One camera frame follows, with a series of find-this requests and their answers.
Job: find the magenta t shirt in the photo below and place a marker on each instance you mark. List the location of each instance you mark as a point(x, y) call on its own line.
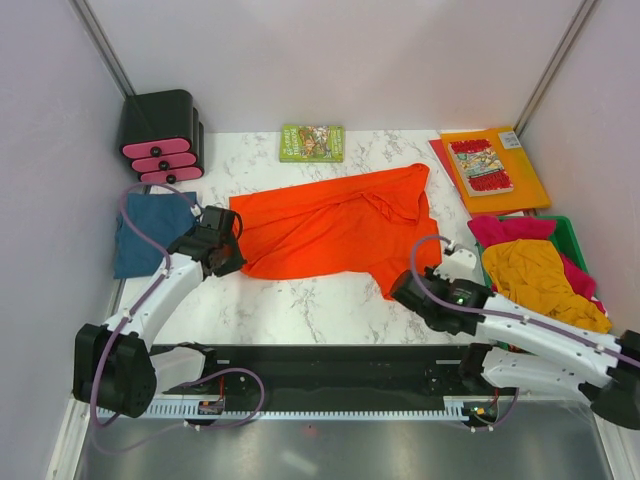
point(510, 227)

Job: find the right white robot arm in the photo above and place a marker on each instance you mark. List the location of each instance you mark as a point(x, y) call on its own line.
point(518, 348)

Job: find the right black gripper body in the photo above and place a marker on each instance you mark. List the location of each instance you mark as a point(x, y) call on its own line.
point(430, 273)

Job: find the yellow t shirt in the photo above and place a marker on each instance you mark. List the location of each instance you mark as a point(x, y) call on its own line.
point(531, 274)

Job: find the white slotted cable duct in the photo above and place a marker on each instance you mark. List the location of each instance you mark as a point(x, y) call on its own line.
point(191, 408)

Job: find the orange folder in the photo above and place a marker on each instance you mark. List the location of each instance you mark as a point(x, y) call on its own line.
point(528, 192)

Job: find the green plastic bin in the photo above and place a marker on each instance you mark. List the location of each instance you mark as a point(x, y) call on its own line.
point(570, 235)

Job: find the red folder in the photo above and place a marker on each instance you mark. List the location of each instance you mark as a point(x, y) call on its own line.
point(438, 148)

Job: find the green paperback book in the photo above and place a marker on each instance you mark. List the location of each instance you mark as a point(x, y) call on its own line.
point(312, 144)

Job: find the orange t shirt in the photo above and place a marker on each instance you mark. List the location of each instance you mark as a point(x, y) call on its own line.
point(365, 223)

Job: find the red comic book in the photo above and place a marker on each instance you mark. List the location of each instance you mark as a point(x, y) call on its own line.
point(480, 167)

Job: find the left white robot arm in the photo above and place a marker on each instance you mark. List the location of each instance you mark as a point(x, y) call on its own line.
point(114, 368)

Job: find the black pink drawer unit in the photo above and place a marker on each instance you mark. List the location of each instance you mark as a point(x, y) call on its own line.
point(161, 137)

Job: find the blue folded t shirt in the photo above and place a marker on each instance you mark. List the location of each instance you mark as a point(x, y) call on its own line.
point(162, 218)

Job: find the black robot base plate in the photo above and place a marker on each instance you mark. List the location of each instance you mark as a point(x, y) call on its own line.
point(357, 378)

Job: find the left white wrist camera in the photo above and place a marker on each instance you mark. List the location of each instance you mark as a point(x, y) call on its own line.
point(457, 263)

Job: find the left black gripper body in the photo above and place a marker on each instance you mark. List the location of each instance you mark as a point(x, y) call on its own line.
point(232, 259)

